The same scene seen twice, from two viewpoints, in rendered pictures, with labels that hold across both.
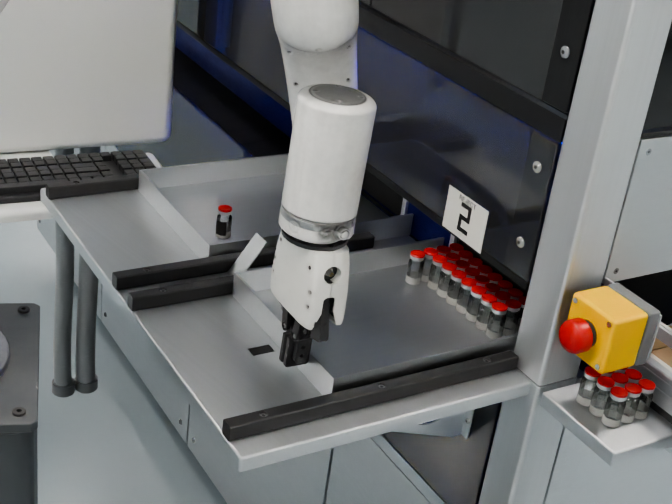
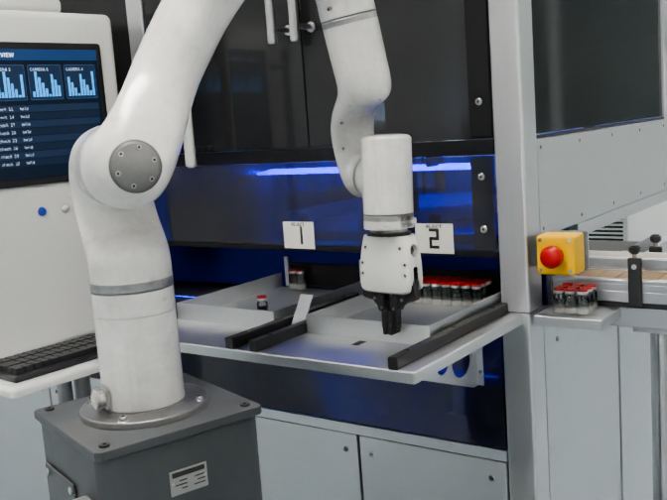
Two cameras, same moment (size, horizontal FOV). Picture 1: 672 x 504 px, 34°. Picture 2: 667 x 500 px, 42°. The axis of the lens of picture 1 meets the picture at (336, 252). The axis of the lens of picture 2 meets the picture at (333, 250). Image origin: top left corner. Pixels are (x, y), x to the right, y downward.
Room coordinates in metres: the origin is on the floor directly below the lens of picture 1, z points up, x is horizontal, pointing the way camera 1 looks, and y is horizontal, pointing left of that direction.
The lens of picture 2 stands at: (-0.25, 0.60, 1.27)
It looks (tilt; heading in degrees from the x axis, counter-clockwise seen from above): 9 degrees down; 340
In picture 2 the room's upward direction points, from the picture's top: 4 degrees counter-clockwise
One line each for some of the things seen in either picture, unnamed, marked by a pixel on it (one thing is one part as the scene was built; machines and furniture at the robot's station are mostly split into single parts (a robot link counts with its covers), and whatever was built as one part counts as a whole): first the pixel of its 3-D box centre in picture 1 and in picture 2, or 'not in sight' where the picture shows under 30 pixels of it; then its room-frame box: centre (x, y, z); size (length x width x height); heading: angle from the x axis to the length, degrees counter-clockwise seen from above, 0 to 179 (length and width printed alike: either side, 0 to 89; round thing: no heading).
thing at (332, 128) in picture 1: (328, 149); (385, 173); (1.09, 0.02, 1.17); 0.09 x 0.08 x 0.13; 5
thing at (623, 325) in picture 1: (608, 328); (562, 252); (1.10, -0.32, 1.00); 0.08 x 0.07 x 0.07; 124
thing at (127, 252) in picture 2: not in sight; (118, 204); (1.08, 0.46, 1.16); 0.19 x 0.12 x 0.24; 5
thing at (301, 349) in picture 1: (304, 345); (399, 314); (1.07, 0.02, 0.93); 0.03 x 0.03 x 0.07; 34
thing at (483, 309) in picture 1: (461, 291); (441, 293); (1.31, -0.18, 0.90); 0.18 x 0.02 x 0.05; 34
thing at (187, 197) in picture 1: (274, 202); (277, 298); (1.53, 0.10, 0.90); 0.34 x 0.26 x 0.04; 124
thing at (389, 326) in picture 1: (393, 310); (414, 309); (1.24, -0.08, 0.90); 0.34 x 0.26 x 0.04; 124
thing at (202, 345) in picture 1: (284, 276); (323, 323); (1.35, 0.07, 0.87); 0.70 x 0.48 x 0.02; 34
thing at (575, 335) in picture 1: (579, 335); (552, 256); (1.08, -0.29, 0.99); 0.04 x 0.04 x 0.04; 34
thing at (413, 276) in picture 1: (415, 267); not in sight; (1.36, -0.11, 0.91); 0.02 x 0.02 x 0.05
